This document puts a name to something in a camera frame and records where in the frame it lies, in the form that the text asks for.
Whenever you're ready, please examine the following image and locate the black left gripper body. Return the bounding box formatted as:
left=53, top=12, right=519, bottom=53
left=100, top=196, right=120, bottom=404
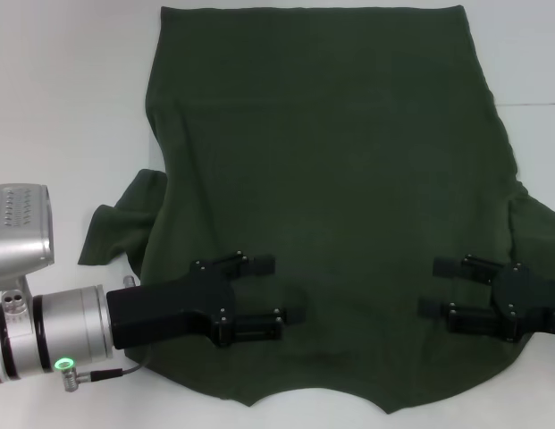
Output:
left=105, top=257, right=237, bottom=351

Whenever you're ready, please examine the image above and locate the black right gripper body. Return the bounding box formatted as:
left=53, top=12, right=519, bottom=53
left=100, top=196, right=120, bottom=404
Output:
left=491, top=263, right=555, bottom=343

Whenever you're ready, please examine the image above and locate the dark green shirt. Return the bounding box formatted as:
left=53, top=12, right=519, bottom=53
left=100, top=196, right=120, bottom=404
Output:
left=77, top=4, right=555, bottom=403

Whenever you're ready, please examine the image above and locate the thin dark arm cable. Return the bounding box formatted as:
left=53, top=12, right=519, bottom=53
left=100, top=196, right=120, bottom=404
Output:
left=75, top=355, right=147, bottom=382

